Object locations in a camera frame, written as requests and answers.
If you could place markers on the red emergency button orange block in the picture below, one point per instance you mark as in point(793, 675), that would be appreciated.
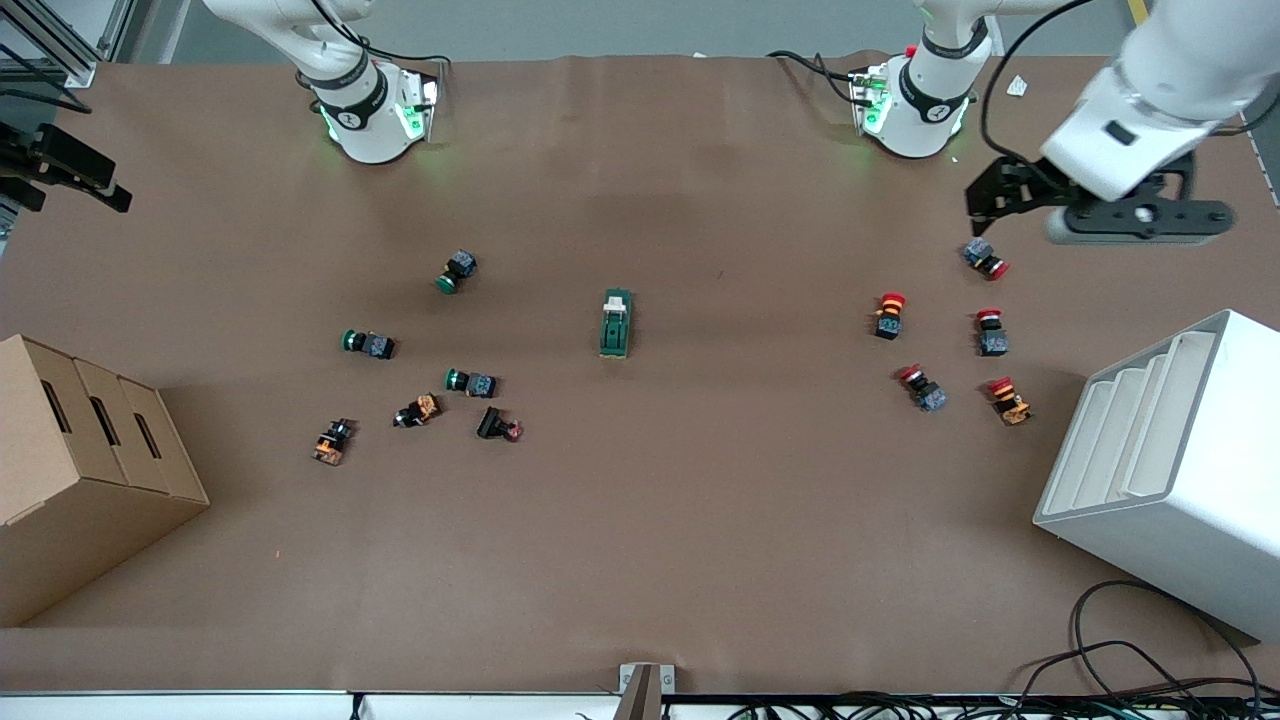
point(1015, 408)
point(888, 325)

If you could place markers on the red emergency button blue block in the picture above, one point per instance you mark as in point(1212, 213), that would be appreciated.
point(932, 398)
point(993, 343)
point(978, 252)

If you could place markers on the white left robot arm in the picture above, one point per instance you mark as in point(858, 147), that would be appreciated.
point(1150, 90)

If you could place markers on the small white paper scrap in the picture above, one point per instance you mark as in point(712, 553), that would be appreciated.
point(1017, 86)

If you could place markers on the aluminium profile frame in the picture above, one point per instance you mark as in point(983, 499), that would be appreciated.
point(70, 60)

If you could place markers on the brown cardboard box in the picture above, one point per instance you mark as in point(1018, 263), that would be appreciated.
point(80, 500)

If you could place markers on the black square button red terminals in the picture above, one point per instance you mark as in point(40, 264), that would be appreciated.
point(490, 422)

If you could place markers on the green mushroom push button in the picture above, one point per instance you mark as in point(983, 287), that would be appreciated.
point(378, 346)
point(480, 384)
point(460, 266)

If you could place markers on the brown table cover mat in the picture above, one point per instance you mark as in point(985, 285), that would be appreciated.
point(700, 500)

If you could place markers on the white stepped storage rack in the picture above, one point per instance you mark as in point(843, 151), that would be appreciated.
point(1180, 500)

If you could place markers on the grey metal bracket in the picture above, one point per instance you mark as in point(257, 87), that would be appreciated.
point(645, 690)

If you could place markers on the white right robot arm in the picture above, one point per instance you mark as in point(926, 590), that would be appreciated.
point(370, 120)

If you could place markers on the black selector switch orange block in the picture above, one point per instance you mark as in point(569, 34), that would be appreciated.
point(425, 407)
point(330, 448)

